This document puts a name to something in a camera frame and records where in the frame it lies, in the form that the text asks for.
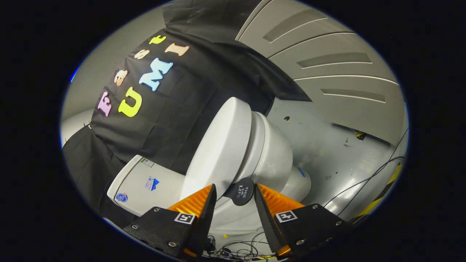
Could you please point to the white drawer cabinet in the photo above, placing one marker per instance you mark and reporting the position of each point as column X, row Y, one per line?
column 327, row 83

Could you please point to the black backdrop cloth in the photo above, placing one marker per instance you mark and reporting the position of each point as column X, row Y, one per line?
column 164, row 120

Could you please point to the white ceramic toilet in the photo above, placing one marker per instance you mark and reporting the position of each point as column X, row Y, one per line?
column 134, row 182

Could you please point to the white toilet lid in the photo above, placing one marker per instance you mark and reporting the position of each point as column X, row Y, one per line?
column 218, row 145

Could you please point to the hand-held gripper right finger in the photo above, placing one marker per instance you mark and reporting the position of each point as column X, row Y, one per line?
column 265, row 218

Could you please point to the yellow black floor tape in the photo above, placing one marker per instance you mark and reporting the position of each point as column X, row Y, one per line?
column 382, row 194

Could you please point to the small yellow floor object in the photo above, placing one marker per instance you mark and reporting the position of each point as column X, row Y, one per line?
column 360, row 135

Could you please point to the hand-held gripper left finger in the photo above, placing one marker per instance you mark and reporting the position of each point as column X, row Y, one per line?
column 207, row 214

